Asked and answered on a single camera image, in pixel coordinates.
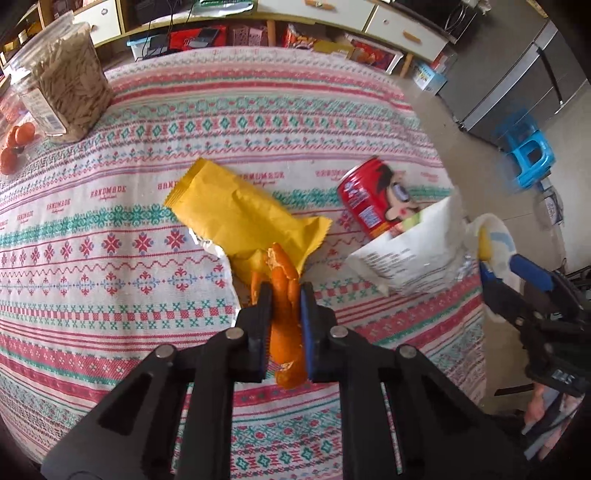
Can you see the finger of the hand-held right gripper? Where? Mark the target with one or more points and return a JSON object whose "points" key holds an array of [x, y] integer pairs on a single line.
{"points": [[531, 272], [498, 290]]}

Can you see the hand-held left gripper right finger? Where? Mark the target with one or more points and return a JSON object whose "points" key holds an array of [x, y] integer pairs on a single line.
{"points": [[307, 332]]}

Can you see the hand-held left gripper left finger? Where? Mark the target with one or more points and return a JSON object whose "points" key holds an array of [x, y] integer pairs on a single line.
{"points": [[258, 323]]}

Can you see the orange peel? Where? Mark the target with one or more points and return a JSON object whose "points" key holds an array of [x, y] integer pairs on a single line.
{"points": [[284, 318]]}

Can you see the white plastic bag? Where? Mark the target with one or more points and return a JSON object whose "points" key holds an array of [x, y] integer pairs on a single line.
{"points": [[494, 244]]}

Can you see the white wrapper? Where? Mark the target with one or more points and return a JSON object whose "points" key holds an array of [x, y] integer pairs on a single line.
{"points": [[406, 258]]}

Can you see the yellow snack wrapper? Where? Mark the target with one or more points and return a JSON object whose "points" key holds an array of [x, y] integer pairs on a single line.
{"points": [[231, 207]]}

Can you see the red drink can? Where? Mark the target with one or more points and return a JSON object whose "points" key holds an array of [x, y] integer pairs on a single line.
{"points": [[364, 198]]}

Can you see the person's right hand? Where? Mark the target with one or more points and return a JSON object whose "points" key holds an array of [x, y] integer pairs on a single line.
{"points": [[533, 408]]}

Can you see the blue plastic stool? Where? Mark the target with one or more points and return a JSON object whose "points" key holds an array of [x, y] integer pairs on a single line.
{"points": [[526, 152]]}

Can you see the patterned tablecloth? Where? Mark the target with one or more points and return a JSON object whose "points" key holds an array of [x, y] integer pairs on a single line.
{"points": [[138, 277]]}

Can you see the grey refrigerator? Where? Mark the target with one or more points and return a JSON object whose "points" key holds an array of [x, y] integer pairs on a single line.
{"points": [[508, 78]]}

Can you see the small blue white box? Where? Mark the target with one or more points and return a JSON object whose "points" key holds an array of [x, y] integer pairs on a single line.
{"points": [[429, 76]]}

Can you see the black microwave oven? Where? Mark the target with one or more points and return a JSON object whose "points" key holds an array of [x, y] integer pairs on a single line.
{"points": [[461, 18]]}

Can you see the flat red gift box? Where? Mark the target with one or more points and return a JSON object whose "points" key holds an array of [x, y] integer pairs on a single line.
{"points": [[374, 53]]}

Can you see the white cabinet drawer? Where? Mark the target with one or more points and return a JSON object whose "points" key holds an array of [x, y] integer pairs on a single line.
{"points": [[99, 21], [318, 11], [406, 32]]}

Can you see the red patterned box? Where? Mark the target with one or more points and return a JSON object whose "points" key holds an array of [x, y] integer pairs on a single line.
{"points": [[249, 36]]}

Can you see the red snack packets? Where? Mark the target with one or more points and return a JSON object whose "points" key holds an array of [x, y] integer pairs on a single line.
{"points": [[302, 37]]}

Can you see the red and black box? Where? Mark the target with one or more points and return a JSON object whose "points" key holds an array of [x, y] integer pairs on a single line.
{"points": [[196, 38]]}

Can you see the orange tangerine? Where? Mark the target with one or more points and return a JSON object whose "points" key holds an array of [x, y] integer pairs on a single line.
{"points": [[7, 161], [24, 134]]}

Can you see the long wooden cabinet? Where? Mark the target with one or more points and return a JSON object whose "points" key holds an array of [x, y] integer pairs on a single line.
{"points": [[323, 27]]}

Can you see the clear plastic snack jar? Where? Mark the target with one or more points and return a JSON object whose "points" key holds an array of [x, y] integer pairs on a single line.
{"points": [[64, 87]]}

